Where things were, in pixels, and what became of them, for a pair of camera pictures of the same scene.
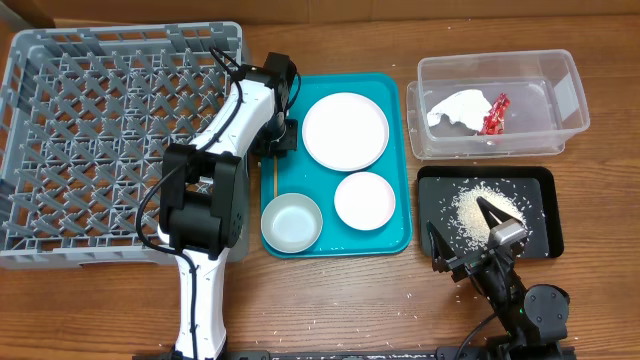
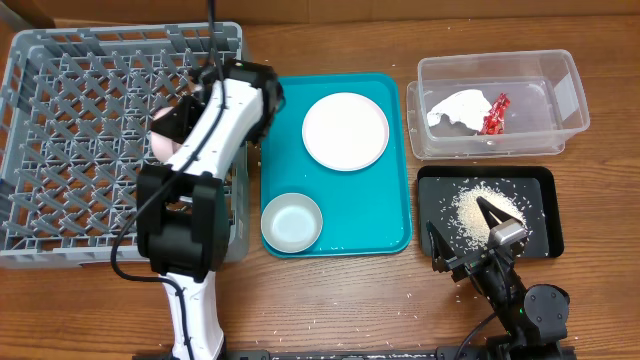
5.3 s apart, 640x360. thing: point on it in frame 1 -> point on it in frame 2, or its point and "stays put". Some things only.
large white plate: [345, 131] stays put
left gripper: [265, 147] -> [187, 113]
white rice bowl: [364, 201] -> [163, 146]
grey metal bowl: [291, 223] stays put
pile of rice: [467, 219] stays put
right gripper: [472, 261] stays put
